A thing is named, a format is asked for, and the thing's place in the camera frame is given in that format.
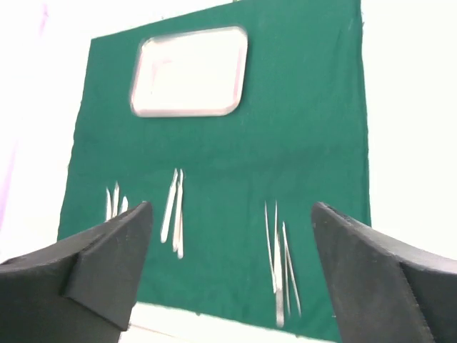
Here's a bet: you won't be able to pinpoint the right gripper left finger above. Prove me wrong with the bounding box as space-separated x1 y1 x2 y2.
1 202 153 343

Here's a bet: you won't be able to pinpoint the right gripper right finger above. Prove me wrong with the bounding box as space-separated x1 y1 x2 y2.
311 202 456 343

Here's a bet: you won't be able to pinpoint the steel surgical scissors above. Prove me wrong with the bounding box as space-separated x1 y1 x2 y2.
105 187 112 222

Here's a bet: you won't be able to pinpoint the steel hemostat clamp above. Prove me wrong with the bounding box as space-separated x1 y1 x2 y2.
111 182 120 218

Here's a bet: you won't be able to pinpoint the steel tweezers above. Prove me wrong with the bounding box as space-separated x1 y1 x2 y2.
273 202 284 328
282 222 302 316

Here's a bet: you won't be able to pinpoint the steel forceps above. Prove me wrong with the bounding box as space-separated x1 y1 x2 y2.
264 202 276 294

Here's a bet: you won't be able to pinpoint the dark green surgical cloth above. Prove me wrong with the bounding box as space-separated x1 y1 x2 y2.
58 1 370 342

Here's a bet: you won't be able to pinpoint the stainless steel tray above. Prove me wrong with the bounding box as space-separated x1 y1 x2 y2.
130 26 248 118

